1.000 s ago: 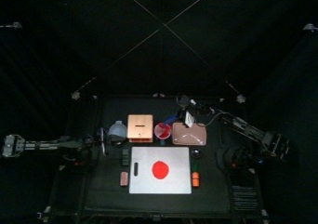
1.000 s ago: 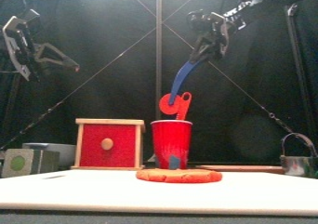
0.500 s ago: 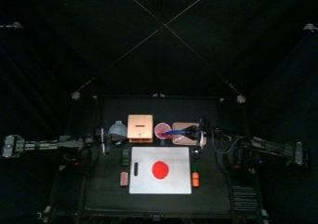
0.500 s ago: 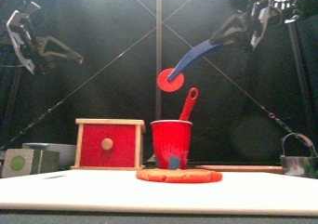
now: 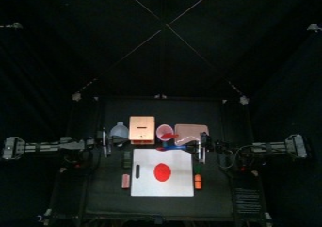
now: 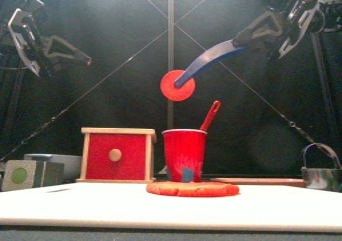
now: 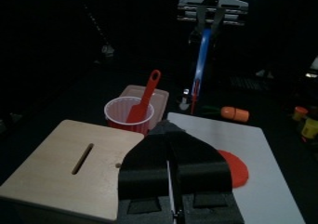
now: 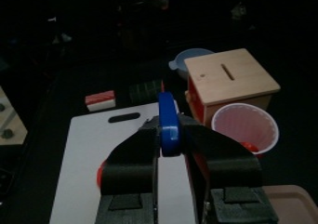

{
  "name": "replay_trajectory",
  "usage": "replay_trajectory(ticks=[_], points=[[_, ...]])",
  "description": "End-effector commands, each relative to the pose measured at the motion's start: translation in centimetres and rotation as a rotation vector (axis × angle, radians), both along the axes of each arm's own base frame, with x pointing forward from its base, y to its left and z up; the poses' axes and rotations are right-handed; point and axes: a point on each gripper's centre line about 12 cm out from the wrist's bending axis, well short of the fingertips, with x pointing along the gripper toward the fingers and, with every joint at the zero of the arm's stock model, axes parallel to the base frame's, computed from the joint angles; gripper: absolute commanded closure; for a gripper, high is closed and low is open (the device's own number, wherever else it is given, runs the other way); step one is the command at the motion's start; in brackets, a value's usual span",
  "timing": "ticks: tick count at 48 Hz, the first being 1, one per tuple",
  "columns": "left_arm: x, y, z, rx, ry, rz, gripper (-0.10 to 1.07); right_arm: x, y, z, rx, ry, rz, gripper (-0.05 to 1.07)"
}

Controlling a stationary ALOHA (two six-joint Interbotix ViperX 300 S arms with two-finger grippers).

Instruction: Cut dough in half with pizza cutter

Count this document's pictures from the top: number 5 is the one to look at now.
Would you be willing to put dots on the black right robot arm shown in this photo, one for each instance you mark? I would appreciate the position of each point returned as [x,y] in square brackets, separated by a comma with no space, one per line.
[268,148]

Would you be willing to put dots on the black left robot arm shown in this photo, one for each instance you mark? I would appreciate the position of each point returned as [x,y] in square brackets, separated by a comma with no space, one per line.
[46,146]

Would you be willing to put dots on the translucent grey plastic jug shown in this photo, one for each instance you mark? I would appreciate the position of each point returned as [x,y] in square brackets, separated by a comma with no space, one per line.
[119,131]

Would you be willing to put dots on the wooden box with red front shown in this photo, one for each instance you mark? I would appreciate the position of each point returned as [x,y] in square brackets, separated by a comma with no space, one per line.
[142,128]

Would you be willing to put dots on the red plastic spatula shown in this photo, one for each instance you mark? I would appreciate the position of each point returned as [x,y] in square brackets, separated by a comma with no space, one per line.
[168,136]

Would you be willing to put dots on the small blue block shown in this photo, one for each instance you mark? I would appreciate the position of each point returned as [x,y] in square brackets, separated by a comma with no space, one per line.
[165,143]

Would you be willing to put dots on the red plastic cup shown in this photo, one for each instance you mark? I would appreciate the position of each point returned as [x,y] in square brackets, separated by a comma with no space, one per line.
[161,130]

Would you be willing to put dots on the orange toy carrot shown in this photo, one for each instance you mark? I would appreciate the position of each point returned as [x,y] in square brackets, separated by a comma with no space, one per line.
[198,182]

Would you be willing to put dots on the pink rectangular block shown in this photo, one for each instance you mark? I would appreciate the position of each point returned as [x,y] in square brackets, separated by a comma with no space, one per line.
[126,181]

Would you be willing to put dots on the white cutting board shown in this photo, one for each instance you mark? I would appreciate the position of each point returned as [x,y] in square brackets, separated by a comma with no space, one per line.
[176,186]

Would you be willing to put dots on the white text label sticker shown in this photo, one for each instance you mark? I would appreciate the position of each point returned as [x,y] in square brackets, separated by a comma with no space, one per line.
[248,202]

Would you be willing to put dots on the metal frame bracket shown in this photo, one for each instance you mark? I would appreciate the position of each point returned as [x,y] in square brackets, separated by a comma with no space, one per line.
[77,96]
[244,100]
[15,25]
[313,27]

